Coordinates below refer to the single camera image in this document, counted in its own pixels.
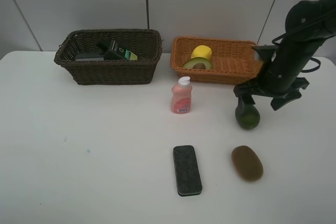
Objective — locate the brown kiwi fruit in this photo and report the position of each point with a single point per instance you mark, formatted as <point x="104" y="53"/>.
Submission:
<point x="247" y="163"/>

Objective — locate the dark brown wicker basket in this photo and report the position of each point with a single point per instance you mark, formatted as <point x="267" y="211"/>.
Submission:
<point x="145" y="43"/>

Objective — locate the grey translucent plastic cup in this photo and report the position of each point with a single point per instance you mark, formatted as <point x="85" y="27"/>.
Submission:
<point x="89" y="56"/>

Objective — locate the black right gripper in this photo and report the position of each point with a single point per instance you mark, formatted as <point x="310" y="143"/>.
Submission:
<point x="278" y="78"/>

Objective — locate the halved avocado with pit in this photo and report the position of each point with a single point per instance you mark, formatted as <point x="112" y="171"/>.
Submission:
<point x="198" y="63"/>

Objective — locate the pink lotion bottle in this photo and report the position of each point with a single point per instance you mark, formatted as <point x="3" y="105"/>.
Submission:
<point x="181" y="99"/>

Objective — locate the yellow lemon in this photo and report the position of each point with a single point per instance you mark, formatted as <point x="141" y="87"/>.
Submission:
<point x="202" y="51"/>

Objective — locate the dark felt board eraser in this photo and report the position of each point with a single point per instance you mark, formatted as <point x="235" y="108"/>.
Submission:
<point x="188" y="180"/>

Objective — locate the whole green avocado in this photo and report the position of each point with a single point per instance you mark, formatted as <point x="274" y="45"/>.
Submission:
<point x="248" y="122"/>

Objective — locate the dark green pump bottle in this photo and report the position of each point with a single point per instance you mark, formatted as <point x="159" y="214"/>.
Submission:
<point x="112" y="50"/>

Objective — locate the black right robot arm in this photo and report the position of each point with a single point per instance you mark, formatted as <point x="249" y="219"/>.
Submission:
<point x="308" y="25"/>

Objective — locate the orange wicker basket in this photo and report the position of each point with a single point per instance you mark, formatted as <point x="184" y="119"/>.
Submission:
<point x="233" y="61"/>

